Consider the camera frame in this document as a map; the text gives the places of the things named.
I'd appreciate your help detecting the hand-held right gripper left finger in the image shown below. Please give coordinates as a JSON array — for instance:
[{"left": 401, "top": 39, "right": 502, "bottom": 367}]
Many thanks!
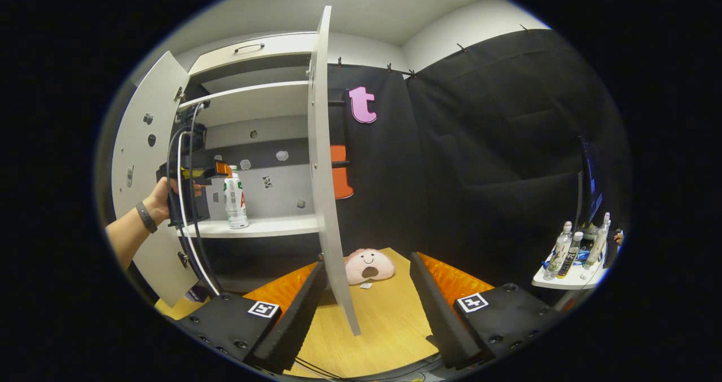
[{"left": 176, "top": 261, "right": 328, "bottom": 374}]

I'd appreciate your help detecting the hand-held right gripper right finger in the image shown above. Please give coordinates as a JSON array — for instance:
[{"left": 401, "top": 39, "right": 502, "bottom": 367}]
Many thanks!
[{"left": 410, "top": 252, "right": 570, "bottom": 370}]

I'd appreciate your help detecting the white bottle green label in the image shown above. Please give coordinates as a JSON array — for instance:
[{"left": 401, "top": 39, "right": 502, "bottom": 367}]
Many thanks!
[{"left": 223, "top": 165, "right": 249, "bottom": 230}]

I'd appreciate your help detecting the white cabinet door phone sticker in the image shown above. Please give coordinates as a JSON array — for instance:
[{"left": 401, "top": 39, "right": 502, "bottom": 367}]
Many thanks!
[{"left": 111, "top": 51, "right": 199, "bottom": 308}]

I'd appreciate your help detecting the white cabinet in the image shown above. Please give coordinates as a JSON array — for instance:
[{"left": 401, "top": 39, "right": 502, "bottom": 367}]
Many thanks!
[{"left": 169, "top": 31, "right": 350, "bottom": 292}]

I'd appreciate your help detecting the white cabinet shelf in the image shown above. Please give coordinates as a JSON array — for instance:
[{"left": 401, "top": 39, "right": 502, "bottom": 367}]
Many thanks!
[
  {"left": 178, "top": 214, "right": 320, "bottom": 239},
  {"left": 178, "top": 81, "right": 311, "bottom": 128}
]

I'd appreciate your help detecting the pink plush toy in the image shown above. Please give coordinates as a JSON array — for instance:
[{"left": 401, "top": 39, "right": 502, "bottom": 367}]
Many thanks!
[{"left": 345, "top": 248, "right": 396, "bottom": 290}]

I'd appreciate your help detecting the dark wristband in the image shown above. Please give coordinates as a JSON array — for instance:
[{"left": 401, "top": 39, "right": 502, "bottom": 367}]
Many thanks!
[{"left": 135, "top": 201, "right": 159, "bottom": 234}]

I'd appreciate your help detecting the white side table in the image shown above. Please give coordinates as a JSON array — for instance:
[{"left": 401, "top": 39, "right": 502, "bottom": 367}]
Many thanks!
[{"left": 532, "top": 245, "right": 621, "bottom": 291}]

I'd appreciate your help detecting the clear plastic bottle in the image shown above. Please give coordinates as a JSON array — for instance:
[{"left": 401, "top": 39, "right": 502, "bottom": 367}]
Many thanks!
[
  {"left": 581, "top": 213, "right": 611, "bottom": 271},
  {"left": 543, "top": 221, "right": 573, "bottom": 281}
]

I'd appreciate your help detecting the dark plastic bottle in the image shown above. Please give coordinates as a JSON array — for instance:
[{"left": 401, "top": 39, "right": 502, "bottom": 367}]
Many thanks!
[{"left": 557, "top": 231, "right": 584, "bottom": 278}]

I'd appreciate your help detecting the black backdrop cloth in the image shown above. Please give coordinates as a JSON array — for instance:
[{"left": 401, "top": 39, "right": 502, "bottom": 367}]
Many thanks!
[{"left": 327, "top": 28, "right": 632, "bottom": 292}]

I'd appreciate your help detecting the black cable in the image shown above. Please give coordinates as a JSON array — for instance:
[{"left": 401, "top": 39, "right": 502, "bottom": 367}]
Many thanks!
[{"left": 167, "top": 104, "right": 218, "bottom": 292}]

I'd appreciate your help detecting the white cable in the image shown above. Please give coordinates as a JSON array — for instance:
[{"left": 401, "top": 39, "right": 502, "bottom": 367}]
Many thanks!
[{"left": 177, "top": 131, "right": 222, "bottom": 296}]

